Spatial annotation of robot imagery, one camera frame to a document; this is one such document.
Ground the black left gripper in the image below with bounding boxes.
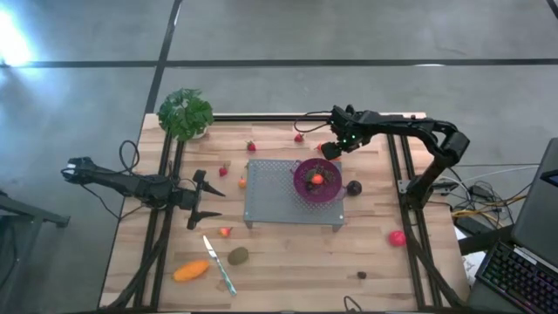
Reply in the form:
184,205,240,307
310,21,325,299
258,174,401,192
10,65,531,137
178,168,227,230

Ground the orange fruit with green leaves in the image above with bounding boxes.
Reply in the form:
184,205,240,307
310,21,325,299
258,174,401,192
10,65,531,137
304,167,335,192

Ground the brown kiwi fruit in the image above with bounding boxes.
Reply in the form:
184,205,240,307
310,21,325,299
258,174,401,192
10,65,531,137
227,246,250,267

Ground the purple colander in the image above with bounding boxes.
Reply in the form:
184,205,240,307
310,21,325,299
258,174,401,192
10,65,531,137
292,157,349,205

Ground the orange oblong fruit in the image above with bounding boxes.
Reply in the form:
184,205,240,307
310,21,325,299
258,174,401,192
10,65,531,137
172,259,211,283

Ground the red round fruit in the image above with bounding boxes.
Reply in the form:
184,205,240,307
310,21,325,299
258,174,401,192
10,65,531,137
388,229,407,249

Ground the grey perforated metal shelf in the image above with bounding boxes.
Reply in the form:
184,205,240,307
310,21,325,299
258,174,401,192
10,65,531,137
242,158,346,233

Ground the green plant in white pot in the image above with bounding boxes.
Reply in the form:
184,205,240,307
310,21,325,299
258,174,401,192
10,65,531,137
156,88,215,142

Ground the black power adapter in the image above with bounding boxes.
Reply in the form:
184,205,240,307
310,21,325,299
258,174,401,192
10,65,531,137
455,216,485,235

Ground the dark grey metal stand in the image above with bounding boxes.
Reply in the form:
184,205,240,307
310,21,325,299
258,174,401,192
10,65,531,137
0,189,71,314

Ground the white paper sheet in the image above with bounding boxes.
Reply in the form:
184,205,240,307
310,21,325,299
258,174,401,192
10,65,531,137
453,226,485,287

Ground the grey laptop with lit keyboard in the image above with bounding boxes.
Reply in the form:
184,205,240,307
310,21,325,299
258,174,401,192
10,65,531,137
468,137,558,314

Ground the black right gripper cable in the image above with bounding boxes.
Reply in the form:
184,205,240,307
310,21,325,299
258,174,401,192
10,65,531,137
293,110,335,134

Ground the knife with patterned handle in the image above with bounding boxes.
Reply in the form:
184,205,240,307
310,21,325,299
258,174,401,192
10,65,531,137
202,235,238,297

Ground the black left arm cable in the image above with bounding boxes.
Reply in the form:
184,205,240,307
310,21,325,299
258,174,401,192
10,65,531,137
116,139,141,174

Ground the yellow cable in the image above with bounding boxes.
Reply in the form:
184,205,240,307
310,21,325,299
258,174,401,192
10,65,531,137
451,195,527,219

